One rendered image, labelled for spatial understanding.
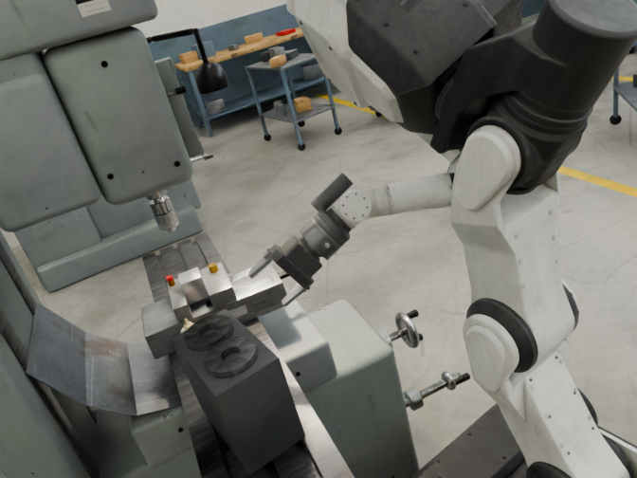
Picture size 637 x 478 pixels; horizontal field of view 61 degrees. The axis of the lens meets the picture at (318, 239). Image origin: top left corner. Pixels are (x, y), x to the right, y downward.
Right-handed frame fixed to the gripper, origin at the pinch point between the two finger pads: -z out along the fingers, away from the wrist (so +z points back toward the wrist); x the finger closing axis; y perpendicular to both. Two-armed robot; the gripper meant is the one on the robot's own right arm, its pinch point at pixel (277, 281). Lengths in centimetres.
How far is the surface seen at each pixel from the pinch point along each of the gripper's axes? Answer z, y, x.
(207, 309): -19.2, -14.1, 0.3
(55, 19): 8, -6, 63
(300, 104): 66, -448, -102
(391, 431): -13, -8, -64
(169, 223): -9.5, -16.6, 21.0
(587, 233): 109, -124, -176
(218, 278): -13.0, -19.7, 1.7
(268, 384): -8.1, 30.1, 2.6
